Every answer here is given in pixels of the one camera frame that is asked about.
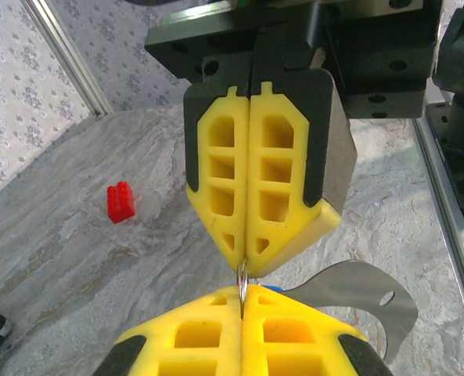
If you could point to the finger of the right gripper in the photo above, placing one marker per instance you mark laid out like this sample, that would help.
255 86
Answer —
275 152
220 151

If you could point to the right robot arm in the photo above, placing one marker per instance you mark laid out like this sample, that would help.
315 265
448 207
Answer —
463 58

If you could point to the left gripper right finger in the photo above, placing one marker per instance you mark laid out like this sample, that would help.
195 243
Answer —
294 313

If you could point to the blue capped key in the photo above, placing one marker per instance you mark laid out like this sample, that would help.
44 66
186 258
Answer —
275 288

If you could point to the red toy brick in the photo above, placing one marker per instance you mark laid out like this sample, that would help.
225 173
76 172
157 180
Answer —
120 203

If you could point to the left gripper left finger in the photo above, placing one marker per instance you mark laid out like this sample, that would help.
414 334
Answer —
200 313

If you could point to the small metal keyring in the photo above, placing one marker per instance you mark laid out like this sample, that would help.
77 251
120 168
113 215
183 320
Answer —
241 303

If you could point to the aluminium frame post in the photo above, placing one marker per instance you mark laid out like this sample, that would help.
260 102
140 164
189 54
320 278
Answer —
68 58

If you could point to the metal plate with key rings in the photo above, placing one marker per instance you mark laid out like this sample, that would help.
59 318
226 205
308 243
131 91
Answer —
353 286

